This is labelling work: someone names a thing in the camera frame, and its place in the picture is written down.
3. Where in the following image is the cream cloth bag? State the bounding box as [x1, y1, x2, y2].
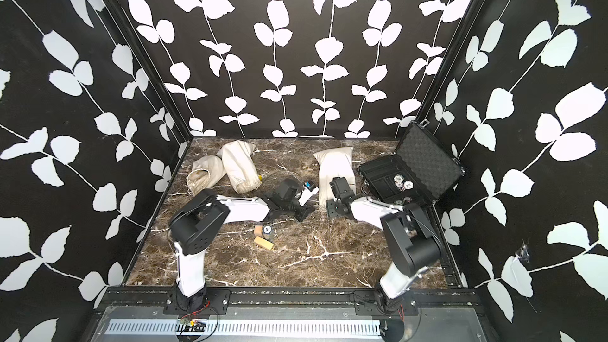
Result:
[313, 147, 356, 212]
[217, 140, 262, 194]
[186, 155, 226, 196]

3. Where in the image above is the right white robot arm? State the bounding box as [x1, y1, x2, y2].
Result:
[326, 177, 443, 314]

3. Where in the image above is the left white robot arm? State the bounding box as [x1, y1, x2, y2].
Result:
[166, 178, 319, 315]

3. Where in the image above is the small grey metal cylinder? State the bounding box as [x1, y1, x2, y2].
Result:
[262, 225, 276, 242]

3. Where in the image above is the wooden rectangular block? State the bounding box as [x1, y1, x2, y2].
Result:
[254, 236, 275, 250]

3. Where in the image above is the open black foam case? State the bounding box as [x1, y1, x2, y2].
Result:
[359, 121, 466, 206]

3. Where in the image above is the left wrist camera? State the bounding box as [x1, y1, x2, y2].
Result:
[299, 180, 319, 206]

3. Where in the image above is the white slotted cable duct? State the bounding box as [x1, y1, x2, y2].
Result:
[102, 318, 381, 340]

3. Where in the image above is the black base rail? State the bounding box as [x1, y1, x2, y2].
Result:
[98, 286, 484, 318]

